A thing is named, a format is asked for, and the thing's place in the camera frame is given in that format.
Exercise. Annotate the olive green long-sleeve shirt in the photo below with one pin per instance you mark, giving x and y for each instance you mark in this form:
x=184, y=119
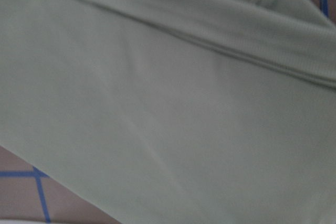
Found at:
x=175, y=111

